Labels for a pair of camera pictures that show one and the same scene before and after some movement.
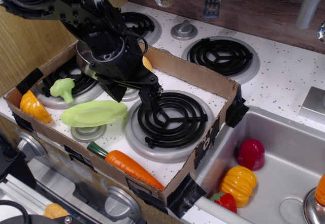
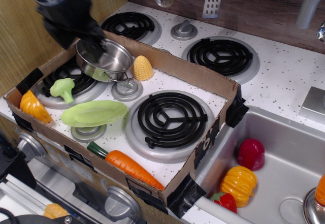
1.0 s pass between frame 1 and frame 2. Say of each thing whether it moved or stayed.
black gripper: moved
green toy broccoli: stayed
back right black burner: stayed
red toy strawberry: stayed
